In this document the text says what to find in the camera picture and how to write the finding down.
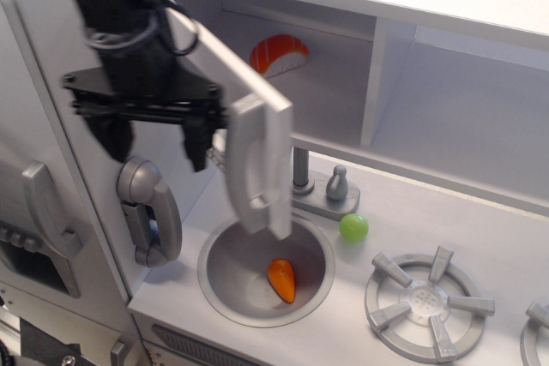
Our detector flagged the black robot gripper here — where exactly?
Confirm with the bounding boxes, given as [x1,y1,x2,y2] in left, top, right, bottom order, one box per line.
[63,0,227,172]

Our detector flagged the grey toy telephone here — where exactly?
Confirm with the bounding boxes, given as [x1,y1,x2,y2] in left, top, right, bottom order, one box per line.
[117,157,182,267]

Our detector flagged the salmon sushi toy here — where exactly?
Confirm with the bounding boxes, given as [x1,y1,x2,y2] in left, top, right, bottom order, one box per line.
[249,33,309,78]

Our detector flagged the silver toy sink basin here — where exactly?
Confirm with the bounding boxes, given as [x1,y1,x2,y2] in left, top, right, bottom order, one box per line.
[197,214,335,327]

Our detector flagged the grey ice dispenser panel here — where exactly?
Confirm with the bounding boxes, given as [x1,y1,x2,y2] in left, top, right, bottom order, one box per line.
[1,222,81,298]

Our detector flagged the orange toy carrot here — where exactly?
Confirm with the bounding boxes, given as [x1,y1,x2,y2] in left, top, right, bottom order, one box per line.
[267,258,296,303]

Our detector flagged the grey toy faucet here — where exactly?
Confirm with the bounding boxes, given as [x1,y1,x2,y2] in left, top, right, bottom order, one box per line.
[292,147,360,220]

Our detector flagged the green plastic ball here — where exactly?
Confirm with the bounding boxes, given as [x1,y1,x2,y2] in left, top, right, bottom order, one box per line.
[339,213,369,243]

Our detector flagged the silver stove burner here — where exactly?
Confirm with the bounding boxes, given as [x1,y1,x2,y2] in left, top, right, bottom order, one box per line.
[520,301,548,366]
[365,246,495,364]

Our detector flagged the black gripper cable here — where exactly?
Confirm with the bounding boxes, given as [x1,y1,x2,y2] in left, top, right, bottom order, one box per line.
[85,0,201,57]

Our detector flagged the grey fridge door handle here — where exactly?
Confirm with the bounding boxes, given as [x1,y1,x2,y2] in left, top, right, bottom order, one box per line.
[21,161,82,259]

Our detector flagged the grey oven door handle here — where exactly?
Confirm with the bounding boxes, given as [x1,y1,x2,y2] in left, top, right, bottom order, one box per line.
[110,340,129,366]

